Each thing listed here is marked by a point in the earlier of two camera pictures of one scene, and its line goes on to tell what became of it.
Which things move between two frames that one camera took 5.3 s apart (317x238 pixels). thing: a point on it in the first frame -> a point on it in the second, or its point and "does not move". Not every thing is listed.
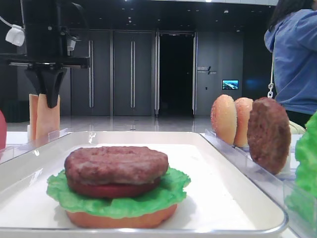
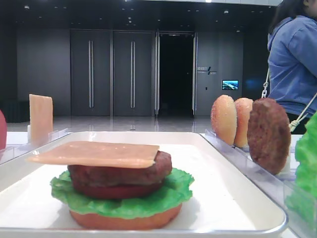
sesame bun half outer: [223, 118] does not move
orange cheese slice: [47, 127] -> [123, 154]
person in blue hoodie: [291, 37] does not move
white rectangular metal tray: [220, 200] does not move
